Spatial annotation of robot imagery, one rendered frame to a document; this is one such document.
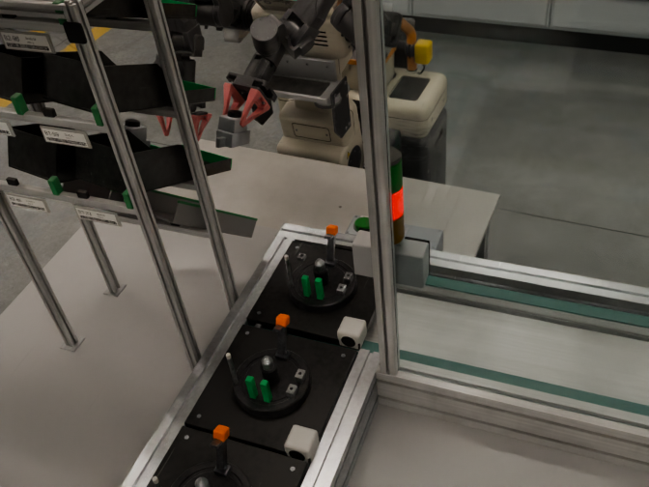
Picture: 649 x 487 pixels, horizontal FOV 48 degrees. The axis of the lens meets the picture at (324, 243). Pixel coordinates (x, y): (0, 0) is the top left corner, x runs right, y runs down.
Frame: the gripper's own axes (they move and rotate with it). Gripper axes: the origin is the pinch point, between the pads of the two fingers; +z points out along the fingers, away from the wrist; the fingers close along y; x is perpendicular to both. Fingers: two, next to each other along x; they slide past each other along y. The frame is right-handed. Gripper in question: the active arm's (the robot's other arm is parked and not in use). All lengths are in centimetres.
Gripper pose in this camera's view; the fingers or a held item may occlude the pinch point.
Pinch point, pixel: (234, 120)
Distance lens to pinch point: 156.2
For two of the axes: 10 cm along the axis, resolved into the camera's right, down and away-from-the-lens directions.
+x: 3.3, 3.8, 8.7
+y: 8.5, 2.9, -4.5
